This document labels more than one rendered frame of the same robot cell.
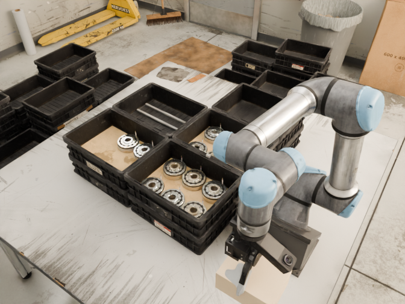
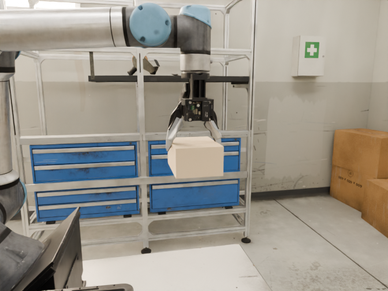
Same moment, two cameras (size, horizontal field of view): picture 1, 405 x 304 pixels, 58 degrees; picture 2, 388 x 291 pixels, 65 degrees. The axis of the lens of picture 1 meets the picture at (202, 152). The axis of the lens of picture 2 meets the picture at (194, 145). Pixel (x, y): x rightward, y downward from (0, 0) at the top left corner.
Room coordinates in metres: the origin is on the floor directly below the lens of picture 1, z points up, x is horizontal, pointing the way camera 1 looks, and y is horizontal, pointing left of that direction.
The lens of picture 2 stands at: (1.08, 0.42, 1.27)
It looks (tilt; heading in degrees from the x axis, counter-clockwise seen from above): 11 degrees down; 224
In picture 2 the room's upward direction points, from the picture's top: straight up
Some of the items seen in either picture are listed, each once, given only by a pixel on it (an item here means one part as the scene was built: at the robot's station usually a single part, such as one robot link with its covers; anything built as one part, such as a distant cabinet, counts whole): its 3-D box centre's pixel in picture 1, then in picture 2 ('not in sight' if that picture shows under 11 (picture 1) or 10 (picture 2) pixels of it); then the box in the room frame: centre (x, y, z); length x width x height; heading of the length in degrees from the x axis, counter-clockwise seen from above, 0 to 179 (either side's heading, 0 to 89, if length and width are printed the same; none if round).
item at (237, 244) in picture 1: (248, 239); (196, 97); (0.52, -0.11, 1.24); 0.09 x 0.08 x 0.12; 56
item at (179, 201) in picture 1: (172, 198); not in sight; (0.99, 0.12, 0.86); 0.10 x 0.10 x 0.01
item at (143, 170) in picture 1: (183, 186); not in sight; (1.05, 0.08, 0.87); 0.40 x 0.30 x 0.11; 53
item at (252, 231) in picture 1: (252, 220); (196, 64); (0.52, -0.11, 1.32); 0.08 x 0.08 x 0.05
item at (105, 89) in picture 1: (107, 101); not in sight; (2.49, 0.77, 0.31); 0.40 x 0.30 x 0.34; 146
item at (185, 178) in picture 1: (193, 177); not in sight; (1.10, 0.04, 0.86); 0.10 x 0.10 x 0.01
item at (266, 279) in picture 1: (252, 278); (193, 155); (0.51, -0.13, 1.09); 0.16 x 0.12 x 0.07; 56
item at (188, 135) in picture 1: (225, 148); not in sight; (1.29, -0.10, 0.87); 0.40 x 0.30 x 0.11; 53
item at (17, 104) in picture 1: (34, 108); not in sight; (2.38, 1.32, 0.31); 0.40 x 0.30 x 0.34; 146
